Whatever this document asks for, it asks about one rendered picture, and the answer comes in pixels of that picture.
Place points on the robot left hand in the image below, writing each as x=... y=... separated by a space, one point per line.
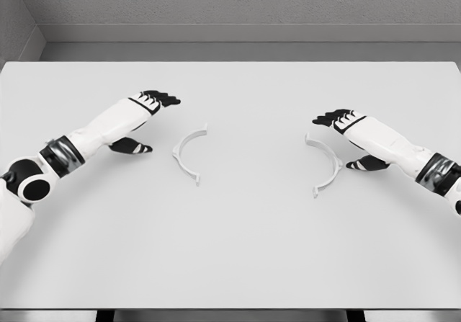
x=122 y=115

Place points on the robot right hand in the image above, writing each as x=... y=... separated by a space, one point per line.
x=376 y=131

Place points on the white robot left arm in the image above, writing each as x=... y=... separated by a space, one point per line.
x=54 y=152

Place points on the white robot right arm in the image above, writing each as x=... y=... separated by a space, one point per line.
x=428 y=161

